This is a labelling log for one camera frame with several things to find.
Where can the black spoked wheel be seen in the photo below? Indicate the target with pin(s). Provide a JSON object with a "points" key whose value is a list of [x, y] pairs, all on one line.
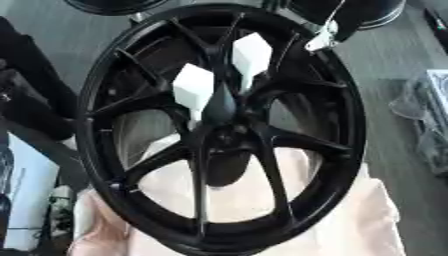
{"points": [[326, 140]]}

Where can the black round wheel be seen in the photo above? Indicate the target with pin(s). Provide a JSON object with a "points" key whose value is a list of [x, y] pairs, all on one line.
{"points": [[114, 6], [373, 11]]}

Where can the black chair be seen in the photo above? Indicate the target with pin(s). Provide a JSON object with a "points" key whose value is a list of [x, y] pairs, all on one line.
{"points": [[32, 86]]}

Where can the clear plastic bag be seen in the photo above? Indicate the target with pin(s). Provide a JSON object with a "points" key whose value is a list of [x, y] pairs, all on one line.
{"points": [[429, 113]]}

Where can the silver metal bracket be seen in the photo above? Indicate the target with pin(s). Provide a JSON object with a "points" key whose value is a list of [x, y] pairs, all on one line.
{"points": [[324, 36]]}

